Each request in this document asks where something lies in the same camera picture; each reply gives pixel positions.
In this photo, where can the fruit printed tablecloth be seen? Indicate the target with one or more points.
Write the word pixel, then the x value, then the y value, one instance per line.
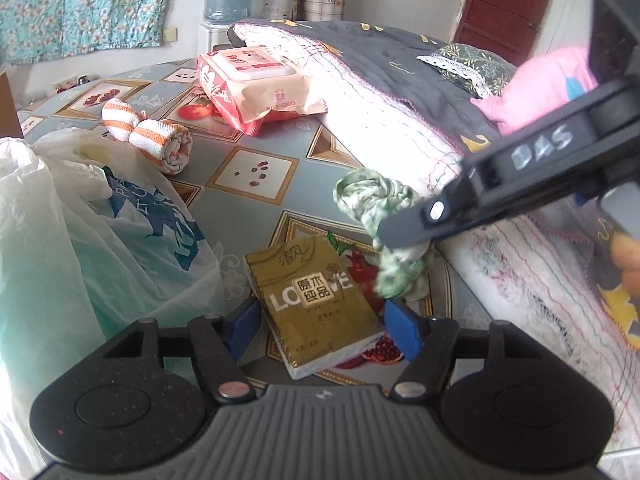
pixel 300 170

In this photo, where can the red-brown wooden door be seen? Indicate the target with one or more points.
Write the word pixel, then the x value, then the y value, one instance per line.
pixel 500 15

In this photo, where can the pink wet wipes pack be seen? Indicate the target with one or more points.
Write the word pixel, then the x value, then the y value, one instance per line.
pixel 260 90

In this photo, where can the gold tissue pack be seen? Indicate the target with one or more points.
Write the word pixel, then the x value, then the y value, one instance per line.
pixel 310 310

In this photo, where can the teal floral hanging cloth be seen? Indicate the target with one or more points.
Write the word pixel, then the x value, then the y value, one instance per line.
pixel 75 10

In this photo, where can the green white knotted cloth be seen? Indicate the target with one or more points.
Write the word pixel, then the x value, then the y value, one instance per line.
pixel 370 195

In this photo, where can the blue printed plastic bag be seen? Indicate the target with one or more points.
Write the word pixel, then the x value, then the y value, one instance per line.
pixel 150 230

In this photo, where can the white plastic bag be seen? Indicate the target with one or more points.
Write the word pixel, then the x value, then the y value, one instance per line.
pixel 30 260

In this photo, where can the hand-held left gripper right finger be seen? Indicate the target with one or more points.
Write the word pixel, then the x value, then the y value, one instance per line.
pixel 404 328

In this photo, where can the beige wall socket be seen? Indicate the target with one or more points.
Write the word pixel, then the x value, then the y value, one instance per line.
pixel 172 34

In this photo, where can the green floral lace pillow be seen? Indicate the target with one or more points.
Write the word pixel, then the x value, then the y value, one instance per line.
pixel 475 67

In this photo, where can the brown cardboard box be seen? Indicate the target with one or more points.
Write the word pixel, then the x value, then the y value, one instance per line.
pixel 7 110

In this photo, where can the grey quilt yellow print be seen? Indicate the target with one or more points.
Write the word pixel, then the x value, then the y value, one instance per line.
pixel 380 60

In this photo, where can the pink polka dot pillow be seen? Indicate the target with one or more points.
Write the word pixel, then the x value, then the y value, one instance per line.
pixel 540 90

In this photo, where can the person's right hand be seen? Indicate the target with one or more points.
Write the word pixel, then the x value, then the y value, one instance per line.
pixel 629 257

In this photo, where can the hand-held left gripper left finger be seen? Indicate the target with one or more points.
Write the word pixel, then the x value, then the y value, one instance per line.
pixel 245 328

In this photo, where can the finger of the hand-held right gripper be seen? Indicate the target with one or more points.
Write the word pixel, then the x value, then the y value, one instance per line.
pixel 500 185

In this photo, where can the white panelled door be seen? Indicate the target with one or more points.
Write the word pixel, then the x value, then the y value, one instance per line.
pixel 570 20

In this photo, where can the orange striped towel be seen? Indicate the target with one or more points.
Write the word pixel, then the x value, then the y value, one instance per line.
pixel 150 137

